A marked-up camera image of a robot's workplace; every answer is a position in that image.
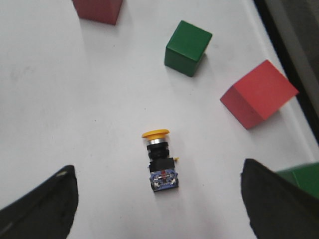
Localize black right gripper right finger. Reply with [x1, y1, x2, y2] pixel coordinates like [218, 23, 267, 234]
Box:
[241, 158, 319, 239]

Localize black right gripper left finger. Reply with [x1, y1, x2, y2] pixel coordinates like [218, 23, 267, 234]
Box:
[0, 165, 79, 239]

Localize yellow push button switch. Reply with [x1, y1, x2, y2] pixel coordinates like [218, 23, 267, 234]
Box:
[142, 129, 179, 192]

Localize green cube left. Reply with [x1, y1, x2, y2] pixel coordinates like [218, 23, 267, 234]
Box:
[276, 162, 319, 199]

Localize green cube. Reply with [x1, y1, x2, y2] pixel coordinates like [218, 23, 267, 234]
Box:
[276, 162, 319, 199]
[164, 20, 213, 77]

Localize pink cube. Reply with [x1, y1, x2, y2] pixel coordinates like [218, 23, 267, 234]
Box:
[220, 60, 299, 129]

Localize green cube middle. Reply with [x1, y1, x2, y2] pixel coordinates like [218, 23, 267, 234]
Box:
[164, 20, 213, 77]

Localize pink plastic bin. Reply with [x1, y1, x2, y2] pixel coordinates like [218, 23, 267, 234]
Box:
[72, 0, 123, 25]

